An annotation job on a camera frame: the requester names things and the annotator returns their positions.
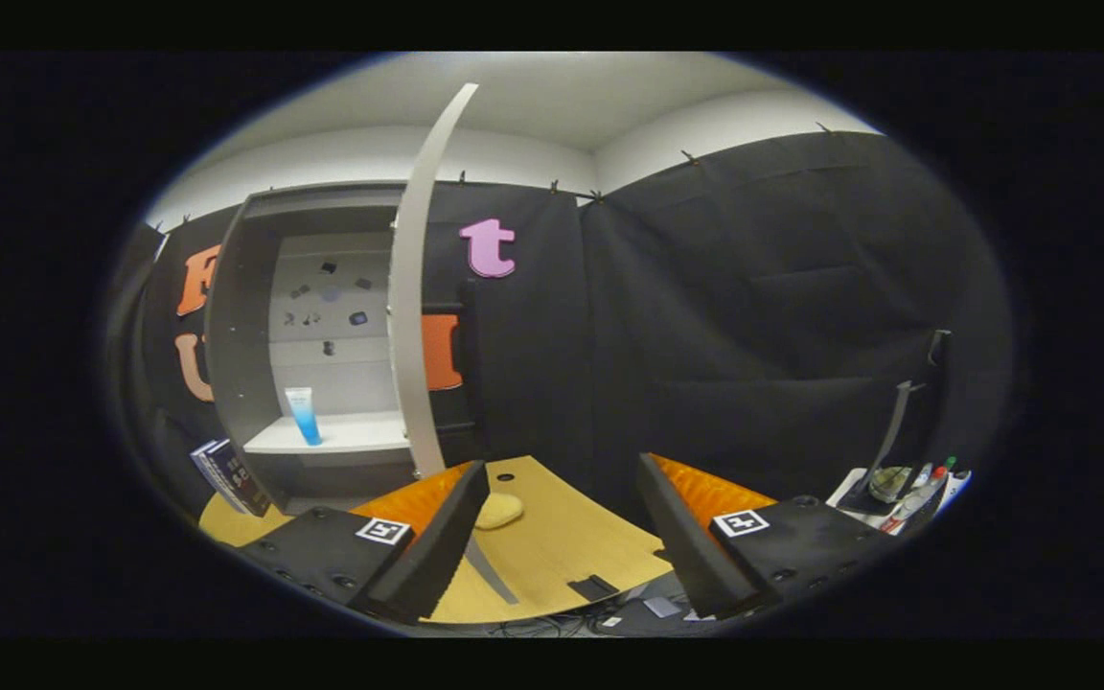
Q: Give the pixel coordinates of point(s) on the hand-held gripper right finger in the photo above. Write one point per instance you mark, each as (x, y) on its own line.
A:
(691, 546)

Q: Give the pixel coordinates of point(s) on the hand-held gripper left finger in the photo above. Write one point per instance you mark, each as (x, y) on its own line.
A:
(437, 546)

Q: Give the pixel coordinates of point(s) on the blue and white tube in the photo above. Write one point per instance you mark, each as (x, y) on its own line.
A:
(303, 417)

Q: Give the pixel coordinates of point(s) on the small grey box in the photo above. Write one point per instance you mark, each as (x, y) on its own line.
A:
(661, 607)

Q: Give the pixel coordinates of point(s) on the pale yellow rounded object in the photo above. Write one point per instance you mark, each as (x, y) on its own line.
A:
(499, 510)

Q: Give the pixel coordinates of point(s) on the black flat clip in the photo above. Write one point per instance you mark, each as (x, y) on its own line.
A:
(593, 587)

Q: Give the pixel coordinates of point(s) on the white side table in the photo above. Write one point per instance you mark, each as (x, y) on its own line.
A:
(854, 489)

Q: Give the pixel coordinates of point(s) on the dark navy book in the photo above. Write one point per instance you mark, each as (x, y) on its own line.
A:
(241, 484)

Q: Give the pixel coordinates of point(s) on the black backdrop cloth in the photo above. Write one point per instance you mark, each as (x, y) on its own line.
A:
(705, 335)

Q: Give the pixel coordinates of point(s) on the red capped marker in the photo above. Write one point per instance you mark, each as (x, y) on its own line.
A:
(908, 508)

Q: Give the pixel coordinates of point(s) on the light blue book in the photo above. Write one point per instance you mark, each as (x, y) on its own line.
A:
(205, 465)

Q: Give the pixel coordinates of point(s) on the green capped marker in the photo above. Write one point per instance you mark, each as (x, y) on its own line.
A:
(949, 463)

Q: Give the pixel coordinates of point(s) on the grey cabinet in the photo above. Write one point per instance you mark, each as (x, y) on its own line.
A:
(236, 335)

